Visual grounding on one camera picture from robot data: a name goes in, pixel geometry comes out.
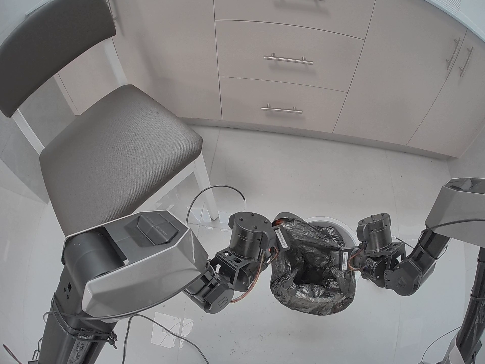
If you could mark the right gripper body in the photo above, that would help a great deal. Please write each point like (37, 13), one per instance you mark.
(345, 260)

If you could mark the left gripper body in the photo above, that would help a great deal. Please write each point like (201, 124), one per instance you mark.
(281, 241)

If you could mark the black plastic bag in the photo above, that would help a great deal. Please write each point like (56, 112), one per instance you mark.
(303, 241)

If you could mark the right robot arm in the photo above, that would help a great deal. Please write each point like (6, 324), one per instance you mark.
(454, 207)

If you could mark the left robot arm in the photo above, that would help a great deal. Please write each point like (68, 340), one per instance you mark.
(151, 264)

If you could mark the white trash bin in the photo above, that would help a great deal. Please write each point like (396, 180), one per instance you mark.
(346, 230)

